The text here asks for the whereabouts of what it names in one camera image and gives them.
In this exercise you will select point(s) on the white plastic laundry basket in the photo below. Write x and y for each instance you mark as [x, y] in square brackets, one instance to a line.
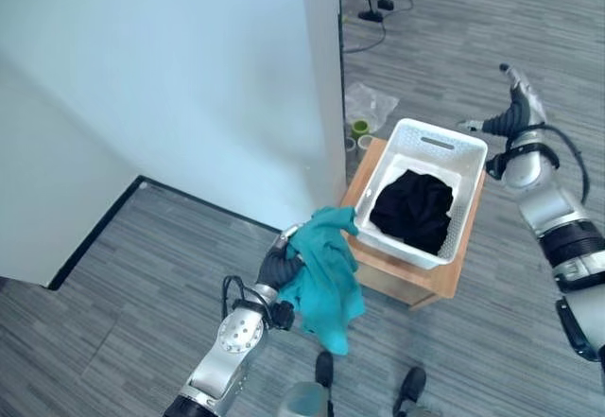
[423, 195]

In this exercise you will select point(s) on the robot's right foot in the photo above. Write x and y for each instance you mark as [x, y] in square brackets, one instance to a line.
[410, 391]

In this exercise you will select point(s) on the robot's foot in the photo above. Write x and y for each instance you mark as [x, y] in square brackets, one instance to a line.
[324, 369]
[410, 391]

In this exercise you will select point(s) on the small wooden table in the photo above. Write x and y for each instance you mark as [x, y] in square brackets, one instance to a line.
[402, 265]

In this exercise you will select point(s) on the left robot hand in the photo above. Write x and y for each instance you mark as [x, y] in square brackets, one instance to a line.
[274, 265]

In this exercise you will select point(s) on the clear plastic bag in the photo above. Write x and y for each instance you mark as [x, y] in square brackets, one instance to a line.
[371, 104]

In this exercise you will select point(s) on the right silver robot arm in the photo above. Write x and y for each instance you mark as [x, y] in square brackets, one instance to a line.
[553, 213]

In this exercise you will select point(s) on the black garment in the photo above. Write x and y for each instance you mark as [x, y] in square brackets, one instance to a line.
[413, 211]

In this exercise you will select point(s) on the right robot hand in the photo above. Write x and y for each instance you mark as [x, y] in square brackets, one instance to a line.
[513, 114]

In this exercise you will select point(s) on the beige tape roll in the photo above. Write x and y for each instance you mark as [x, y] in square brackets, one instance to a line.
[350, 144]
[365, 142]

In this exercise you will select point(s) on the robot's left foot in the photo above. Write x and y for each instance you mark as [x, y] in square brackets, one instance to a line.
[324, 369]

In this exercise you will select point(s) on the teal cloth garment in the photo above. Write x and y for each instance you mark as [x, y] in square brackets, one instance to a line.
[326, 275]

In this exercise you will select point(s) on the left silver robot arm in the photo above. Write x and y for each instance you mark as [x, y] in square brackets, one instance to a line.
[227, 341]

